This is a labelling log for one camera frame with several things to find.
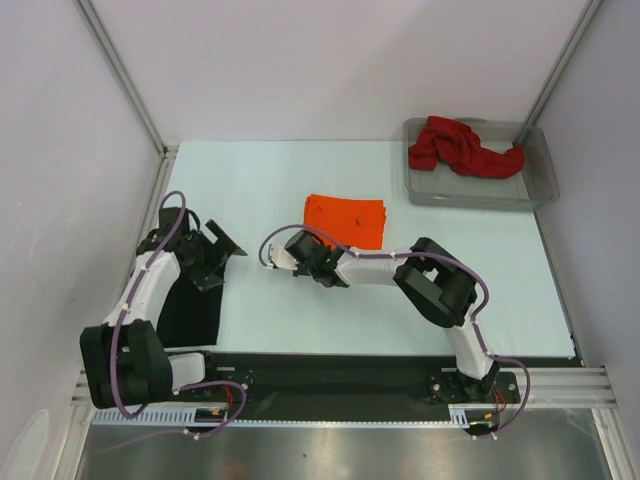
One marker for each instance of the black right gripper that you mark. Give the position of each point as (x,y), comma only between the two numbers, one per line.
(298,252)

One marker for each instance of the left aluminium corner post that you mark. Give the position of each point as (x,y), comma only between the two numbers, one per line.
(108,49)

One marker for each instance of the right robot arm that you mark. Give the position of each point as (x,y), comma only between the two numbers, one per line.
(438,286)

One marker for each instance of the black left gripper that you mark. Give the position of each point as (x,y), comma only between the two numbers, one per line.
(204,277)

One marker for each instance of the white slotted cable duct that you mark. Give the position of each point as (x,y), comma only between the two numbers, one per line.
(209,418)

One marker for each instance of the right aluminium corner post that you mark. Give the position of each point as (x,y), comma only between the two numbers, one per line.
(578,33)

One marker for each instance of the red t-shirt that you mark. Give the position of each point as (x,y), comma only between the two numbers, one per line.
(454,143)

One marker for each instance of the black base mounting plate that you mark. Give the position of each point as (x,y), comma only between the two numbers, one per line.
(365,387)

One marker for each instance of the clear plastic bin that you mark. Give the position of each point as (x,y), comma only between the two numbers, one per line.
(533,187)

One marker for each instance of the aluminium corner post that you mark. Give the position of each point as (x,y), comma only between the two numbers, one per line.
(108,49)
(578,33)

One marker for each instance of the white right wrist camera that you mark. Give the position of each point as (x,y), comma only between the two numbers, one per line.
(279,258)

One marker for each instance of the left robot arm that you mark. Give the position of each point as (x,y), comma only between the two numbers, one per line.
(151,344)

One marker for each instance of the folded black t-shirt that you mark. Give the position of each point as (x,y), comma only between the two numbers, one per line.
(190,317)

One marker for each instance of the orange t-shirt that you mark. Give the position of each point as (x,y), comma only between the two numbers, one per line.
(353,222)

